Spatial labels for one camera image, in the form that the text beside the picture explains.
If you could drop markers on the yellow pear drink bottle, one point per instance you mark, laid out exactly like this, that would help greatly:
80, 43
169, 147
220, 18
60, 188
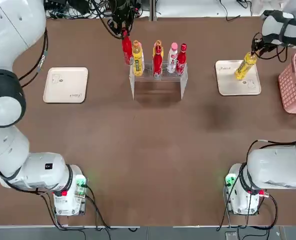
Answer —
138, 63
245, 67
158, 41

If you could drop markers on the red Coca-Cola bottle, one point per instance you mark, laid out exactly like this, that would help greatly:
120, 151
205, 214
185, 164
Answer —
126, 50
157, 61
181, 62

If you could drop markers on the aluminium frame post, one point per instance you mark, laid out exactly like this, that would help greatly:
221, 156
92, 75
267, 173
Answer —
153, 10

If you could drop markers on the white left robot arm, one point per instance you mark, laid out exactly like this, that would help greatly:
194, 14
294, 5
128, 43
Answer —
10, 30

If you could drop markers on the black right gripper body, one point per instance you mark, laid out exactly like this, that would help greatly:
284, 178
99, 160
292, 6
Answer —
264, 43

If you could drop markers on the grey floor box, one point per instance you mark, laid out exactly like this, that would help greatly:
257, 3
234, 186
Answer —
231, 235

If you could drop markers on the white bottle pink cap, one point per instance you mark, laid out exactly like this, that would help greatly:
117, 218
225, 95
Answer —
172, 60

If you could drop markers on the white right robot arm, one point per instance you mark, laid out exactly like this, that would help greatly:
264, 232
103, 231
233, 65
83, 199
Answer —
275, 167

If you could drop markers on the clear acrylic two-level shelf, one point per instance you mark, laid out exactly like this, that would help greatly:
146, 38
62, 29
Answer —
184, 82

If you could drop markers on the pink plastic basket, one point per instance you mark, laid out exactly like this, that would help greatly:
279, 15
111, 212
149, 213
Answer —
293, 85

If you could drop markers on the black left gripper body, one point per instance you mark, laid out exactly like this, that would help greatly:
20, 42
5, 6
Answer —
123, 11

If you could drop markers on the beige rectangular tray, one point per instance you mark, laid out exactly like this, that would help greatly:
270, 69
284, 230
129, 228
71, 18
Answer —
228, 81
70, 85

